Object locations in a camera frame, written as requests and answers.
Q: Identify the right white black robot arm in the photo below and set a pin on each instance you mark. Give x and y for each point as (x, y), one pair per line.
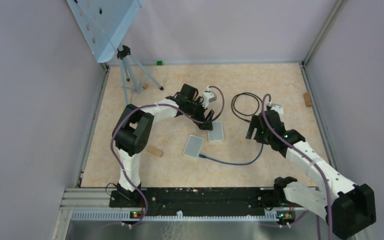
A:
(347, 207)

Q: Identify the grey network switch box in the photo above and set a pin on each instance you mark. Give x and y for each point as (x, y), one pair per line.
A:
(193, 146)

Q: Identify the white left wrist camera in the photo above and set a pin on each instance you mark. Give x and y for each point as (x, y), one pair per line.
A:
(208, 96)

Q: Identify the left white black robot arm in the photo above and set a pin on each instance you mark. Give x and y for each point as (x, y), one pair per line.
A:
(132, 131)

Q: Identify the blue perforated metal panel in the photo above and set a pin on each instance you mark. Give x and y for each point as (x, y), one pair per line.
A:
(104, 23)

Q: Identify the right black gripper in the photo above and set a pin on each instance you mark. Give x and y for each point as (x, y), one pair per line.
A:
(256, 123)

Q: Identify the wooden piece by tripod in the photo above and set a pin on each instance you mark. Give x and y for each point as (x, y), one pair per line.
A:
(145, 86)

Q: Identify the wooden block at right edge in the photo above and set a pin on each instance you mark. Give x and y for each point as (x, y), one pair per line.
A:
(307, 100)

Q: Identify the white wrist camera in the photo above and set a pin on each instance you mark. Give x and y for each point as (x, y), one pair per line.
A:
(208, 96)
(276, 107)

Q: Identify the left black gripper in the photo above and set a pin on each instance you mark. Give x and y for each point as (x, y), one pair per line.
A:
(207, 125)

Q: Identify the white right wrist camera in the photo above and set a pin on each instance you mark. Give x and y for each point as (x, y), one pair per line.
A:
(276, 107)

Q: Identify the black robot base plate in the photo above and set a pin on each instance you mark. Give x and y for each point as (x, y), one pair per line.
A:
(201, 201)

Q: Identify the wooden block near left arm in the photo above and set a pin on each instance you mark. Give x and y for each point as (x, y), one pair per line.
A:
(155, 151)

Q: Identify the white slotted cable duct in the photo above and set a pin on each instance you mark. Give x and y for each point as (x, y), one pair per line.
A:
(124, 216)

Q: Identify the white power adapter box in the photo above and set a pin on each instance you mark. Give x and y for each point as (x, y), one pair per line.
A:
(217, 133)

